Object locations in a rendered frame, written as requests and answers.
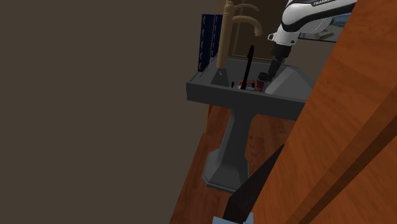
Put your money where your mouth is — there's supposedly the black long-handled brush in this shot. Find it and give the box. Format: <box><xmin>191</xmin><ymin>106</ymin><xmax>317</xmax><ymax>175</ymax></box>
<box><xmin>240</xmin><ymin>45</ymin><xmax>255</xmax><ymax>91</ymax></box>

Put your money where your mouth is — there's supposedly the grey pedestal sink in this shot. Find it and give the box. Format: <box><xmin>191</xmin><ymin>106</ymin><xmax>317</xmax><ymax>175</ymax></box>
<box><xmin>186</xmin><ymin>55</ymin><xmax>316</xmax><ymax>195</ymax></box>

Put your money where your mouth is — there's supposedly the dark blue patterned panel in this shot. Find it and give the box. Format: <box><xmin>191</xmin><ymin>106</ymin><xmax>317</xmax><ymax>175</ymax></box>
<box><xmin>197</xmin><ymin>13</ymin><xmax>216</xmax><ymax>73</ymax></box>
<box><xmin>210</xmin><ymin>14</ymin><xmax>224</xmax><ymax>59</ymax></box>

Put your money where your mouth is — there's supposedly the small red and white box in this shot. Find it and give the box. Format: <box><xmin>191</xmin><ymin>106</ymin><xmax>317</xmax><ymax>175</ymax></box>
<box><xmin>237</xmin><ymin>80</ymin><xmax>257</xmax><ymax>91</ymax></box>

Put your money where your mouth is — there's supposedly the tan curved faucet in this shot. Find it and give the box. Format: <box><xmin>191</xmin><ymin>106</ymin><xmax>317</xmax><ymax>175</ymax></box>
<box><xmin>211</xmin><ymin>0</ymin><xmax>264</xmax><ymax>87</ymax></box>

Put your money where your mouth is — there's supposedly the red jar with black lid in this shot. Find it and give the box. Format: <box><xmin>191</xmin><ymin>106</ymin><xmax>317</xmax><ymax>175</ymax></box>
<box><xmin>255</xmin><ymin>71</ymin><xmax>272</xmax><ymax>93</ymax></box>

